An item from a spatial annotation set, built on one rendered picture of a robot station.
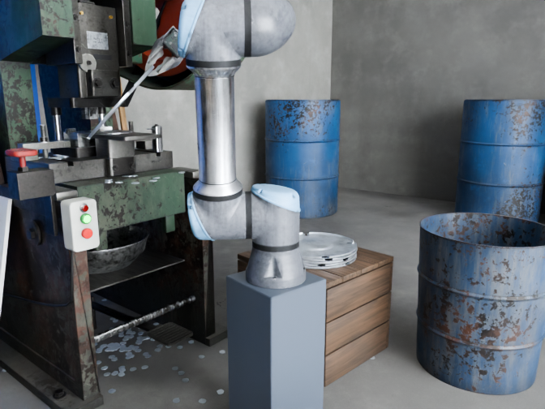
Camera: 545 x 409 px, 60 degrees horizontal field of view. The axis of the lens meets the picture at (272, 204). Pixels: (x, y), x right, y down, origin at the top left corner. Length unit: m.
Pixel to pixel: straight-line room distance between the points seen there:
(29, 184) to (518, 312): 1.40
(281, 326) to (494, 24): 3.57
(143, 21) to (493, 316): 1.43
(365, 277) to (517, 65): 2.97
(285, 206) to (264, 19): 0.41
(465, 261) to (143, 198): 1.00
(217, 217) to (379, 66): 3.73
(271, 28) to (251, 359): 0.76
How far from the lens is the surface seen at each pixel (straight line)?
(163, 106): 3.37
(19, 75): 1.82
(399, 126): 4.58
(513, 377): 1.70
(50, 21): 1.55
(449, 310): 1.59
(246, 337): 1.22
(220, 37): 1.00
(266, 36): 1.00
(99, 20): 1.68
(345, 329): 1.59
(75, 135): 1.67
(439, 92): 4.45
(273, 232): 1.11
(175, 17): 1.94
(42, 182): 1.38
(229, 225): 1.10
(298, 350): 1.21
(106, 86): 1.64
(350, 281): 1.54
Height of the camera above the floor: 0.89
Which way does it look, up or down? 13 degrees down
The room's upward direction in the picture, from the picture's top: straight up
